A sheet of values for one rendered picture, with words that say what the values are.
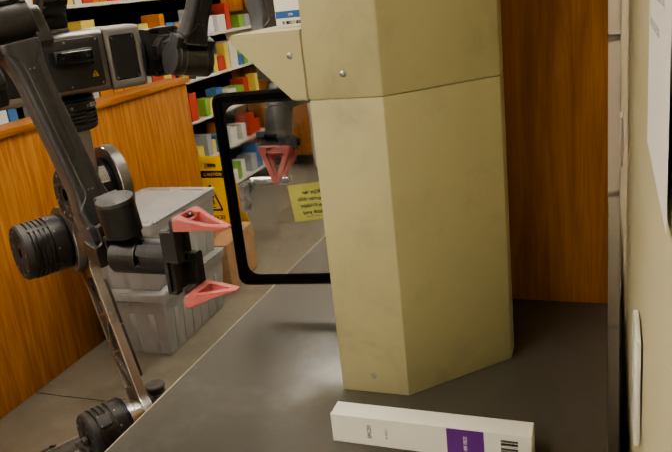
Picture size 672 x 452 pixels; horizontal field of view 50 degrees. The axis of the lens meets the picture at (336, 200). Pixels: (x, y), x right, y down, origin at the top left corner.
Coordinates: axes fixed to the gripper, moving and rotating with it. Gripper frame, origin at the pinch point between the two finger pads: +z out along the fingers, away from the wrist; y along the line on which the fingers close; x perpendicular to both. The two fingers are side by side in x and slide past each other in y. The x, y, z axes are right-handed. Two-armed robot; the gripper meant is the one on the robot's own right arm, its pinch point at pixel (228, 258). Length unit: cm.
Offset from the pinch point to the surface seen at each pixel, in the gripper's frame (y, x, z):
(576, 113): 12, 45, 47
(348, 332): -15.1, 8.9, 14.2
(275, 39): 30.4, 7.5, 8.0
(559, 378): -25, 18, 45
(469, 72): 23.2, 17.9, 33.3
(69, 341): -104, 154, -182
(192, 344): -115, 179, -133
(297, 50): 28.7, 7.6, 11.1
